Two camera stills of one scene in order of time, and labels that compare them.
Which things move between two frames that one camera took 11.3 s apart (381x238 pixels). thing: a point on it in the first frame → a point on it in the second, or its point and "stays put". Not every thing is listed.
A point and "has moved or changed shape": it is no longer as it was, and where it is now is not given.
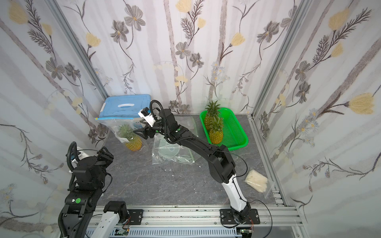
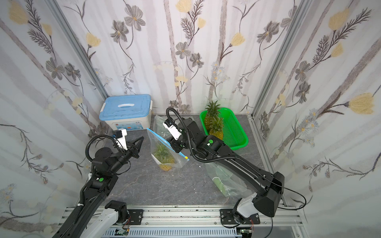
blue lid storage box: x=124 y=105 stays put
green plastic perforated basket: x=234 y=138 stays put
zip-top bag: x=122 y=129 → x=163 y=154
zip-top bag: x=164 y=152 has moved or changed shape
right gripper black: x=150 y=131 → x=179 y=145
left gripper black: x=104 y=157 → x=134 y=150
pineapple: x=212 y=112 stays put
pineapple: x=135 y=142 has moved or changed shape
